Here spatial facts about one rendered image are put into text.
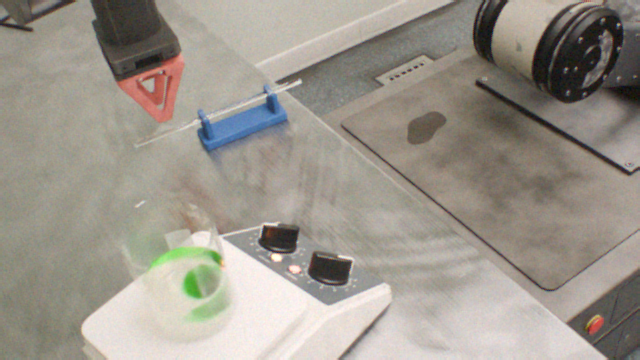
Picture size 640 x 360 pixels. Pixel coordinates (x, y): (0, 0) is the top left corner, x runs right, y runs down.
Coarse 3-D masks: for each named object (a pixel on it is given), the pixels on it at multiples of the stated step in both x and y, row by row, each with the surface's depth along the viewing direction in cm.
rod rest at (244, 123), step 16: (272, 96) 74; (240, 112) 76; (256, 112) 76; (272, 112) 75; (208, 128) 72; (224, 128) 74; (240, 128) 74; (256, 128) 74; (208, 144) 73; (224, 144) 74
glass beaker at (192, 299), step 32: (128, 224) 42; (160, 224) 44; (192, 224) 44; (128, 256) 42; (224, 256) 43; (160, 288) 40; (192, 288) 40; (224, 288) 43; (160, 320) 42; (192, 320) 42; (224, 320) 44
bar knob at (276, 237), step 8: (264, 224) 54; (272, 224) 54; (280, 224) 54; (288, 224) 55; (264, 232) 54; (272, 232) 54; (280, 232) 54; (288, 232) 54; (296, 232) 54; (264, 240) 54; (272, 240) 54; (280, 240) 54; (288, 240) 54; (296, 240) 55; (264, 248) 53; (272, 248) 53; (280, 248) 53; (288, 248) 54; (296, 248) 55
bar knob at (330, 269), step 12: (312, 252) 51; (324, 252) 51; (312, 264) 51; (324, 264) 51; (336, 264) 51; (348, 264) 51; (312, 276) 51; (324, 276) 51; (336, 276) 51; (348, 276) 51
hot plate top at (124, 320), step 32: (128, 288) 48; (256, 288) 46; (288, 288) 46; (96, 320) 46; (128, 320) 46; (256, 320) 44; (288, 320) 44; (128, 352) 44; (160, 352) 43; (192, 352) 43; (224, 352) 43; (256, 352) 42
